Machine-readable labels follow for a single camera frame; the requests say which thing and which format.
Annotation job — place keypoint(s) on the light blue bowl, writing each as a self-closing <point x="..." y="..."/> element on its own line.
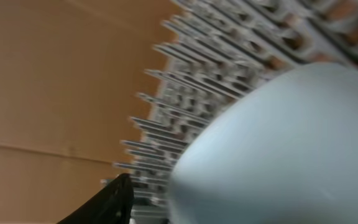
<point x="285" y="153"/>

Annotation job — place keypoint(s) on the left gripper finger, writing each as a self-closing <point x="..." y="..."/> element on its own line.
<point x="111" y="205"/>

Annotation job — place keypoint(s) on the grey dishwasher rack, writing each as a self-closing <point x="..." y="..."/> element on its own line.
<point x="224" y="50"/>

